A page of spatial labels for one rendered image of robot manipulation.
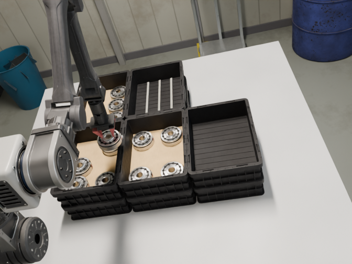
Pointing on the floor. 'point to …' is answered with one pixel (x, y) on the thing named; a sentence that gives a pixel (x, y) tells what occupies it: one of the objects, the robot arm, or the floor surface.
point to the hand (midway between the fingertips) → (107, 135)
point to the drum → (322, 29)
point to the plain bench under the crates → (293, 257)
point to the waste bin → (21, 77)
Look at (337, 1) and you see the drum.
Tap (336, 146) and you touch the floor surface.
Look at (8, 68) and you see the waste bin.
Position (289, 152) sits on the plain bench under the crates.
